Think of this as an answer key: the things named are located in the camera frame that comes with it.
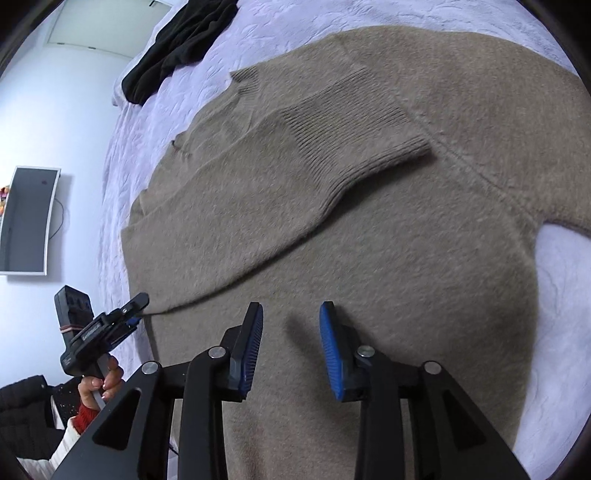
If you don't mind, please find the black garment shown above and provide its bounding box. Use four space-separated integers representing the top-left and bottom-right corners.
122 0 239 105

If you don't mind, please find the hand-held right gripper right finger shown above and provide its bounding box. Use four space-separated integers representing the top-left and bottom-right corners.
320 301 532 480

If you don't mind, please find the black jacket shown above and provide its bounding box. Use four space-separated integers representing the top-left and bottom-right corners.
0 375 83 459

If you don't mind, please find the person's left hand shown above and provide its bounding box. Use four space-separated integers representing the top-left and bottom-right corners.
77 354 124 409

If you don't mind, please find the person's left forearm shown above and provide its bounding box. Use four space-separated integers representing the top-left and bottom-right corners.
46 402 100 472

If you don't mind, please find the white-framed wall television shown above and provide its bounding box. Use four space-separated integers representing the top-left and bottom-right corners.
0 165 62 277

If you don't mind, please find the lilac embossed blanket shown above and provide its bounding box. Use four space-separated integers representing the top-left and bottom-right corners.
95 0 591 480

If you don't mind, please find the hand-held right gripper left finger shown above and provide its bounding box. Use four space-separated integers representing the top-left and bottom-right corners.
51 302 264 480

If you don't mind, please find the beige knit sweater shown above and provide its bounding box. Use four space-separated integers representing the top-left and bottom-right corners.
121 25 585 480

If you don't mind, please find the white door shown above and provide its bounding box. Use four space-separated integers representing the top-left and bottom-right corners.
43 0 175 59

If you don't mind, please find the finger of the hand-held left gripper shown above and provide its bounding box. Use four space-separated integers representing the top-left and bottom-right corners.
121 292 150 324

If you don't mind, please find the black television cable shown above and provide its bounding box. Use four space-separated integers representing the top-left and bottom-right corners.
48 198 71 241

